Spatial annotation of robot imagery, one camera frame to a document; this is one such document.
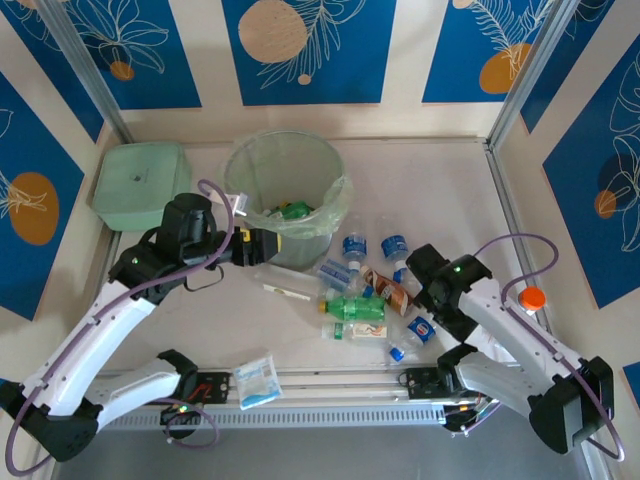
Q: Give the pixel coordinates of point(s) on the grey mesh waste bin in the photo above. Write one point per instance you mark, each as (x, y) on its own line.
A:
(305, 252)

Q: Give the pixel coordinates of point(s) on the green soda bottle yellow cap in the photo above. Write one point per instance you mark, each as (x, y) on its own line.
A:
(357, 306)

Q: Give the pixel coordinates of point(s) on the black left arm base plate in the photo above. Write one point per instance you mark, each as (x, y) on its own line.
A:
(215, 385)

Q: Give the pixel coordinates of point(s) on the clear bottle dark blue label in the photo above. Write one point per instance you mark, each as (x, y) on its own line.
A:
(395, 247)
(355, 245)

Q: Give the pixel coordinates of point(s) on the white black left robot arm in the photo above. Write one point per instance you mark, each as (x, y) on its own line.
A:
(100, 330)

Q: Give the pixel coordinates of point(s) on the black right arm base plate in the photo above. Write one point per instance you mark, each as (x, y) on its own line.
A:
(420, 382)

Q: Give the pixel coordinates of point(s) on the aluminium side rail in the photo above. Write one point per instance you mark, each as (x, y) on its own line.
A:
(510, 200)

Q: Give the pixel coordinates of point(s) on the clear bottle white orange label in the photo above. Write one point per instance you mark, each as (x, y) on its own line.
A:
(367, 330)

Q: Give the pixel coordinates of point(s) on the clear Pepsi bottle blue label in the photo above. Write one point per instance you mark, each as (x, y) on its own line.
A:
(420, 330)

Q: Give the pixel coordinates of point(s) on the clear bottle light blue label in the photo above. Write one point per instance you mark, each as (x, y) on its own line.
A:
(336, 274)

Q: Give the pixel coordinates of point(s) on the grey metal panel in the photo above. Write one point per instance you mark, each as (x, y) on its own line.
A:
(325, 455)

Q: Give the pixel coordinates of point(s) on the orange cap bottle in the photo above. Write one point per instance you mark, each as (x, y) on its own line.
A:
(531, 298)

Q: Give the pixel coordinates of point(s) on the aluminium mounting rail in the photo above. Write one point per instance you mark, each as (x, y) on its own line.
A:
(340, 382)

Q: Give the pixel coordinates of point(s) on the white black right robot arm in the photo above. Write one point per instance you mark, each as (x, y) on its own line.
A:
(520, 340)

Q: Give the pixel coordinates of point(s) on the aluminium frame post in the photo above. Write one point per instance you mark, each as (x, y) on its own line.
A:
(80, 65)
(535, 65)

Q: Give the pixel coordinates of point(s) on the small green plastic bottle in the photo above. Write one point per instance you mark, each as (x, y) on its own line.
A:
(299, 209)

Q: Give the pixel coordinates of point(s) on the clear plastic tube paper strip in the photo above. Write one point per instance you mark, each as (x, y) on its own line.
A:
(287, 287)

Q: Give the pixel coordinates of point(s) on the brown chocolate drink bottle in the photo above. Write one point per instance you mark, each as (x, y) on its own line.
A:
(392, 292)

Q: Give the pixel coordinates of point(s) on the white mesh waste basket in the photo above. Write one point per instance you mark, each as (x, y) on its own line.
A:
(280, 165)

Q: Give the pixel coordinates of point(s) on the pale green lidded box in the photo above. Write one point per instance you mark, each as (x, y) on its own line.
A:
(140, 185)

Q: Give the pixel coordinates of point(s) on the white blue wipe packet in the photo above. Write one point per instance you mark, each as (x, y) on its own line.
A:
(256, 382)

